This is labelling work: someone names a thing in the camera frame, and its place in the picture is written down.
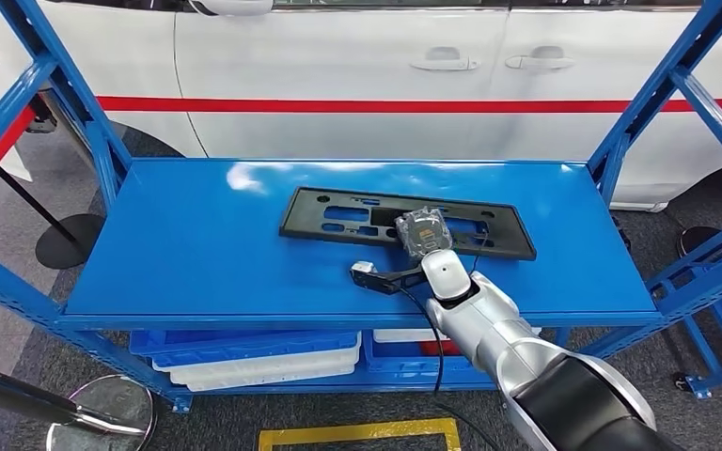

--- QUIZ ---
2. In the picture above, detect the black plastic frame part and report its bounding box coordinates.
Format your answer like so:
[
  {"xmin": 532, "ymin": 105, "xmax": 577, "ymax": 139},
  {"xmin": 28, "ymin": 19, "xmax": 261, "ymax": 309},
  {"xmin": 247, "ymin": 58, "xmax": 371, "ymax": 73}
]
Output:
[{"xmin": 278, "ymin": 186, "xmax": 538, "ymax": 262}]

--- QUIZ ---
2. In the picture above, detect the blue plastic bin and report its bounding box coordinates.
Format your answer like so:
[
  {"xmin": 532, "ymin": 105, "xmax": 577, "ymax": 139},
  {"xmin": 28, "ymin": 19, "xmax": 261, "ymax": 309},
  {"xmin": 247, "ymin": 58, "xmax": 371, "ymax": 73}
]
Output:
[
  {"xmin": 129, "ymin": 330, "xmax": 362, "ymax": 368},
  {"xmin": 362, "ymin": 330, "xmax": 499, "ymax": 387}
]

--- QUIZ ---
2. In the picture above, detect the white car door handle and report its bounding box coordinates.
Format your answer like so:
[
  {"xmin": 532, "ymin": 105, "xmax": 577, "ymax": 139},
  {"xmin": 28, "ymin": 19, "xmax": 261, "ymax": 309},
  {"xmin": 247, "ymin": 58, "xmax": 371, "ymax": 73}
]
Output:
[
  {"xmin": 504, "ymin": 45, "xmax": 576, "ymax": 71},
  {"xmin": 409, "ymin": 46, "xmax": 480, "ymax": 72}
]

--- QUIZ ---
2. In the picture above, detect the black round stand base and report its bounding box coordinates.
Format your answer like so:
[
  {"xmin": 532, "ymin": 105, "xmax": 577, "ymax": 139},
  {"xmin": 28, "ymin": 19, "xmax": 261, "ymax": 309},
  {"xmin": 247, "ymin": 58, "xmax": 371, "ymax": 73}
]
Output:
[{"xmin": 675, "ymin": 225, "xmax": 722, "ymax": 257}]

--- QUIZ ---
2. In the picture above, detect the chrome stanchion base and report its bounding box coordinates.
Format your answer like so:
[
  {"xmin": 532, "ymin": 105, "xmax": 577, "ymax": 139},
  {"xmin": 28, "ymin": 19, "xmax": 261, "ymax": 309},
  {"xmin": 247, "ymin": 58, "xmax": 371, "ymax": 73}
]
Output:
[{"xmin": 46, "ymin": 374, "xmax": 158, "ymax": 451}]

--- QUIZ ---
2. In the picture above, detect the black pole stand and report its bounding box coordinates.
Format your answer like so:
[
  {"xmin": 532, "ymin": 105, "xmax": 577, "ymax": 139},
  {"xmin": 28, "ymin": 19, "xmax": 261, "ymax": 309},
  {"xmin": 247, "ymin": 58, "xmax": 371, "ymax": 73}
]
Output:
[{"xmin": 0, "ymin": 164, "xmax": 107, "ymax": 271}]

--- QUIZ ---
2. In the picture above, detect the white car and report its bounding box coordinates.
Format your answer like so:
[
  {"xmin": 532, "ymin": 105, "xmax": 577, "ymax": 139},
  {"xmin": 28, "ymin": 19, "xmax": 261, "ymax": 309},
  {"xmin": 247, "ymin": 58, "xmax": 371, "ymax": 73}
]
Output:
[{"xmin": 0, "ymin": 0, "xmax": 722, "ymax": 213}]

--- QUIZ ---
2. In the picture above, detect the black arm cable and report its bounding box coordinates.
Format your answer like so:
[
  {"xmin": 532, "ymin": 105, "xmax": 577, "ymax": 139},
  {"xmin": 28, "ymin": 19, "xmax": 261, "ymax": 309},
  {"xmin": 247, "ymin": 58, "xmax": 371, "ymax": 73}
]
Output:
[{"xmin": 398, "ymin": 285, "xmax": 502, "ymax": 451}]

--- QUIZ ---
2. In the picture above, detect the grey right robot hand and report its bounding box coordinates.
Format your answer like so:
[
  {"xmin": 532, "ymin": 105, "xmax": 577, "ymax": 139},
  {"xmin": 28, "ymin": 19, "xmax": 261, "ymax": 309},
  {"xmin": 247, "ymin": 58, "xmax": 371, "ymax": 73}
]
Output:
[{"xmin": 393, "ymin": 206, "xmax": 457, "ymax": 263}]

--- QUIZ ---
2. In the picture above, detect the blue metal shelf rack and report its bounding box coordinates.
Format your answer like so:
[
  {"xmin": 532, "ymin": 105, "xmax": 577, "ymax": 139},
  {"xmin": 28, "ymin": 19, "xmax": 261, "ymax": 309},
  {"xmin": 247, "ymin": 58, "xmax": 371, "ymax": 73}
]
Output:
[{"xmin": 0, "ymin": 0, "xmax": 722, "ymax": 415}]

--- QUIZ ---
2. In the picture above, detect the yellow floor tape square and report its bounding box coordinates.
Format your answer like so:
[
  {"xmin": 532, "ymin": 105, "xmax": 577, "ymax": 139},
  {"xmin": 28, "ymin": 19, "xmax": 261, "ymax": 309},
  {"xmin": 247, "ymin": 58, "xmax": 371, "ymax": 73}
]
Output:
[{"xmin": 258, "ymin": 418, "xmax": 462, "ymax": 451}]

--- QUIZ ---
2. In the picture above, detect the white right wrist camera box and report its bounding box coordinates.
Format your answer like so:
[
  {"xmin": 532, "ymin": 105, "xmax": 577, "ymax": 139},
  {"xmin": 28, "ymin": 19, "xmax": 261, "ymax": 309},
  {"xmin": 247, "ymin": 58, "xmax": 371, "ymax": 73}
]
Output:
[{"xmin": 349, "ymin": 260, "xmax": 400, "ymax": 295}]

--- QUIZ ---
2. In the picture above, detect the chrome stanchion post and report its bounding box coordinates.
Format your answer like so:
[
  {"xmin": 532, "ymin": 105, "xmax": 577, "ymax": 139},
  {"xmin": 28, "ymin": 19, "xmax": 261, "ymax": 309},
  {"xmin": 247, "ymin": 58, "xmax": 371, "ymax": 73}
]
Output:
[{"xmin": 0, "ymin": 361, "xmax": 144, "ymax": 437}]

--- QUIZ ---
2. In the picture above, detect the red item in bin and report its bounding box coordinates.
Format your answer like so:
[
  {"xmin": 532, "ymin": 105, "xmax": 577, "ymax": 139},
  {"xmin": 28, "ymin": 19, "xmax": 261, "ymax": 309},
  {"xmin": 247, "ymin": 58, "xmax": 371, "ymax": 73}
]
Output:
[{"xmin": 423, "ymin": 340, "xmax": 462, "ymax": 357}]

